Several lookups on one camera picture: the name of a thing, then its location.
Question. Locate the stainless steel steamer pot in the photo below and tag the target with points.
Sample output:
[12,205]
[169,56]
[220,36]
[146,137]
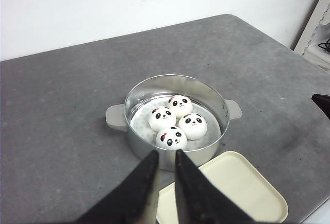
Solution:
[158,90]

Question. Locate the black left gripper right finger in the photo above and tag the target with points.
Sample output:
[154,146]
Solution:
[198,200]

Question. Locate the panda bun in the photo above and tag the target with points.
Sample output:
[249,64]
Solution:
[180,105]
[193,125]
[161,117]
[171,138]

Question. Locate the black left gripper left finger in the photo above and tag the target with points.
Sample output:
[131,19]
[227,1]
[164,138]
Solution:
[135,200]

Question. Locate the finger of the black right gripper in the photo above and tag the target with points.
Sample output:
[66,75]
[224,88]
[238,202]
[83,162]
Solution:
[323,102]

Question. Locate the beige plastic tray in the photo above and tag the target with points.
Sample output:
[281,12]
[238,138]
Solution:
[233,175]

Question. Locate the white shelf unit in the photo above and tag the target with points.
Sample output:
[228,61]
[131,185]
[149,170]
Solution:
[316,32]

